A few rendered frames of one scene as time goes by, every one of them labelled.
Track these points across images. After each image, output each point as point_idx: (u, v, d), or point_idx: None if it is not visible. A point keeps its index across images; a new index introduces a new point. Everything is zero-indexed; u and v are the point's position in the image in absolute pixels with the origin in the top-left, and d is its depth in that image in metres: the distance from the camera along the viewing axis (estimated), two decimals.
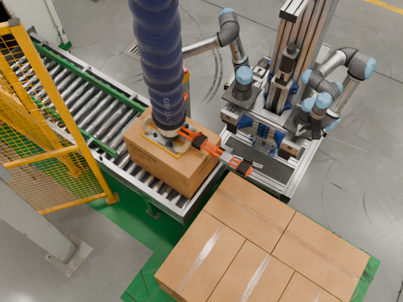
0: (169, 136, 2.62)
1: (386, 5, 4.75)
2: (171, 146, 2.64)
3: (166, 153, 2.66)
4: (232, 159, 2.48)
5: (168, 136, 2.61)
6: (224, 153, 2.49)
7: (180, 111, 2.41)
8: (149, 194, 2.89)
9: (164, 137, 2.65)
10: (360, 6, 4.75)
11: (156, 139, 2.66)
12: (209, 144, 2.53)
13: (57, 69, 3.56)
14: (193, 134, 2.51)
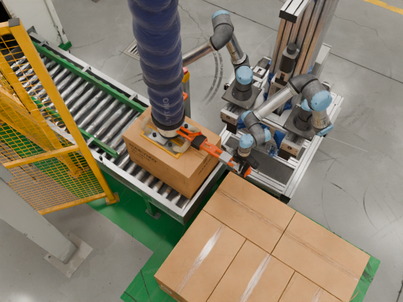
0: (168, 136, 2.62)
1: (386, 5, 4.75)
2: (170, 146, 2.64)
3: (166, 153, 2.66)
4: (231, 159, 2.48)
5: (167, 136, 2.61)
6: (223, 153, 2.49)
7: (180, 111, 2.41)
8: (149, 194, 2.89)
9: (164, 137, 2.65)
10: (360, 6, 4.75)
11: (155, 139, 2.66)
12: (208, 144, 2.53)
13: (57, 69, 3.56)
14: (192, 134, 2.51)
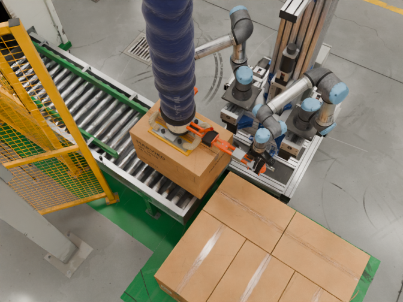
0: (178, 132, 2.49)
1: (386, 5, 4.75)
2: (180, 142, 2.51)
3: (175, 150, 2.53)
4: (244, 156, 2.35)
5: (177, 132, 2.48)
6: (237, 150, 2.36)
7: (191, 105, 2.28)
8: (149, 194, 2.89)
9: (173, 133, 2.52)
10: (360, 6, 4.75)
11: (164, 135, 2.53)
12: (220, 140, 2.40)
13: (57, 69, 3.56)
14: (204, 130, 2.38)
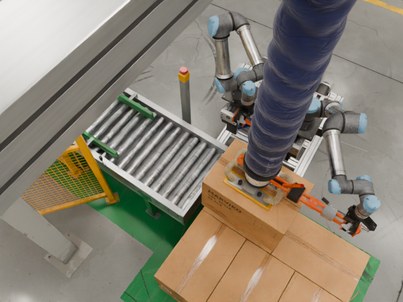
0: (259, 186, 2.30)
1: (386, 5, 4.75)
2: (259, 196, 2.33)
3: (254, 204, 2.34)
4: (336, 214, 2.17)
5: (258, 185, 2.30)
6: (327, 208, 2.18)
7: (281, 161, 2.10)
8: (149, 194, 2.89)
9: (252, 186, 2.33)
10: (360, 6, 4.75)
11: (243, 187, 2.34)
12: (308, 196, 2.22)
13: None
14: (291, 186, 2.20)
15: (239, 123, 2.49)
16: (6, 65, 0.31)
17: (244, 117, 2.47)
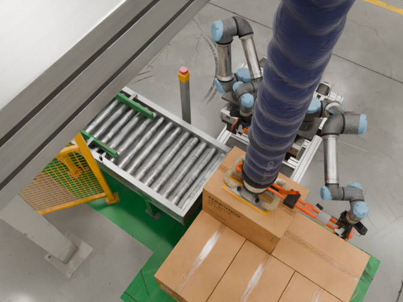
0: (256, 192, 2.43)
1: (386, 5, 4.75)
2: (257, 202, 2.45)
3: (252, 209, 2.46)
4: (330, 220, 2.29)
5: (255, 192, 2.42)
6: (321, 213, 2.30)
7: (277, 170, 2.22)
8: (149, 194, 2.89)
9: (250, 192, 2.45)
10: (360, 6, 4.75)
11: (241, 194, 2.46)
12: (303, 202, 2.34)
13: None
14: (286, 192, 2.32)
15: (238, 132, 2.61)
16: (3, 63, 0.31)
17: (242, 126, 2.59)
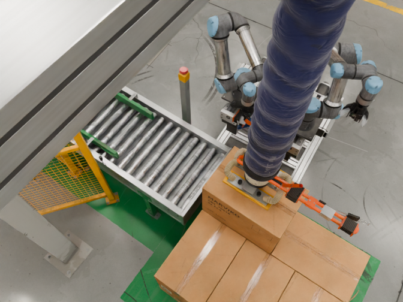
0: (258, 186, 2.33)
1: (386, 5, 4.75)
2: (259, 196, 2.35)
3: (252, 209, 2.47)
4: (334, 214, 2.20)
5: (257, 185, 2.33)
6: (325, 208, 2.21)
7: (280, 162, 2.12)
8: (149, 194, 2.89)
9: (252, 186, 2.36)
10: (360, 6, 4.75)
11: (242, 187, 2.37)
12: (307, 196, 2.25)
13: None
14: (289, 186, 2.23)
15: (239, 123, 2.52)
16: (2, 63, 0.31)
17: (244, 117, 2.49)
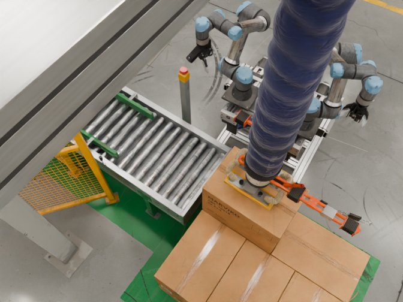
0: (259, 186, 2.33)
1: (386, 5, 4.75)
2: (261, 196, 2.35)
3: (252, 209, 2.47)
4: (336, 214, 2.20)
5: (258, 185, 2.33)
6: (327, 208, 2.20)
7: (282, 162, 2.12)
8: (149, 194, 2.89)
9: (253, 186, 2.36)
10: (360, 6, 4.75)
11: (243, 187, 2.37)
12: (308, 196, 2.25)
13: None
14: (291, 186, 2.22)
15: (240, 123, 2.52)
16: (2, 63, 0.31)
17: (245, 118, 2.49)
